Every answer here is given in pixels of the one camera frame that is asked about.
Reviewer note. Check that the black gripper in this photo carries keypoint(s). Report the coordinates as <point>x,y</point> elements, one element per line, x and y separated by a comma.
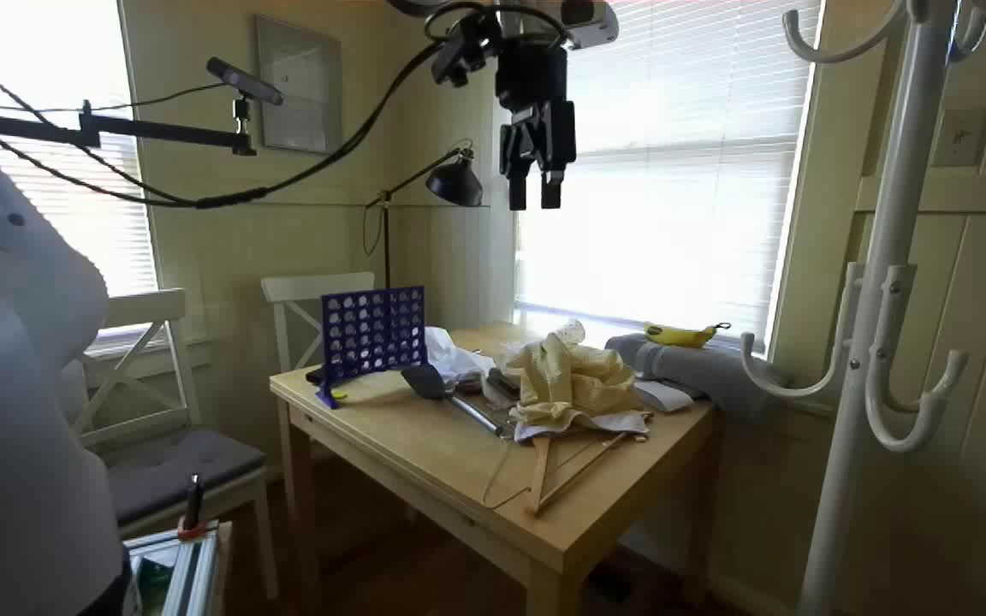
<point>535,105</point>

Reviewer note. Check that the yellow towel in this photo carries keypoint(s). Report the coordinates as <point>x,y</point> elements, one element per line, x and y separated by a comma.
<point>572,381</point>

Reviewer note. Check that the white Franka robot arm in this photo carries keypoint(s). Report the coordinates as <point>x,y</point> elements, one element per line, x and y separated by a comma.
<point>13,345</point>

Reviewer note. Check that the black floor lamp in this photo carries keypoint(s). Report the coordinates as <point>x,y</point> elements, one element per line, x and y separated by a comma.
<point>455,184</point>

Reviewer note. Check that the large white window blinds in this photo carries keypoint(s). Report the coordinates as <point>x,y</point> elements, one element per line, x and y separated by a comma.
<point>677,184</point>

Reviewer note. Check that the white crumpled cloth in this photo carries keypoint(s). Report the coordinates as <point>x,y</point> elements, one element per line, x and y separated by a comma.
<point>452,357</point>

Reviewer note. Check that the yellow banana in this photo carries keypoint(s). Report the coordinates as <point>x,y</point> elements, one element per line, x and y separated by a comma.
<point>683,337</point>

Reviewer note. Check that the blue connect four grid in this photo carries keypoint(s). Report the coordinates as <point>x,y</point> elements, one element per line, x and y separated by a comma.
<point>373,329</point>

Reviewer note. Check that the white wooden chair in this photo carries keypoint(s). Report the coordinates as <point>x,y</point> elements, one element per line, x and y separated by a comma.
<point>309,285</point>

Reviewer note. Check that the small white cloth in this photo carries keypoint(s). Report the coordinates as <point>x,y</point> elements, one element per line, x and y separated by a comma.
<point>665,395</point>

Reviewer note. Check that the white paper sheet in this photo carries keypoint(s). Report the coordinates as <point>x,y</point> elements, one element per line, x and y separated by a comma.
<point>617,427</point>

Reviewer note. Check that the grey folded cloth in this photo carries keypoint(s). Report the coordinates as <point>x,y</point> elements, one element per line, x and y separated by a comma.
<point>704,377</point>

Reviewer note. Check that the light wooden table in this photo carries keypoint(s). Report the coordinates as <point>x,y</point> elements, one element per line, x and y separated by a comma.
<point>436,455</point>

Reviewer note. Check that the wooden clothes hanger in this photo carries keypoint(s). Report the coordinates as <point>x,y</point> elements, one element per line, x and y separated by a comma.
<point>550,472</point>

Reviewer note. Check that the white coat rack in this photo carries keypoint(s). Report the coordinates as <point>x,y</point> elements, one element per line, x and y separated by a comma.
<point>882,262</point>

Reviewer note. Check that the white chair with grey cushion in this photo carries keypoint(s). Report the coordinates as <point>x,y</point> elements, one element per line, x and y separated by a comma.
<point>171,464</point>

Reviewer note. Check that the black marker with red collar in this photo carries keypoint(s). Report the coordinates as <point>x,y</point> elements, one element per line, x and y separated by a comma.
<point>192,501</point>

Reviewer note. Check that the white open box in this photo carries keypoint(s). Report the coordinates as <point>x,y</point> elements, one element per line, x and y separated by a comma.
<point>171,569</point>

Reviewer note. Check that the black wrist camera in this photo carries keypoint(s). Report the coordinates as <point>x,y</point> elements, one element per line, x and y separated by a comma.
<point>463,54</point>

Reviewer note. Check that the grey wall panel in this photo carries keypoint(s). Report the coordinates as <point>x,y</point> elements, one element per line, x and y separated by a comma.
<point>299,88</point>

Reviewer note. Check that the black camera on boom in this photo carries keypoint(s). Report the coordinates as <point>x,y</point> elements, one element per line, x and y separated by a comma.
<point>244,84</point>

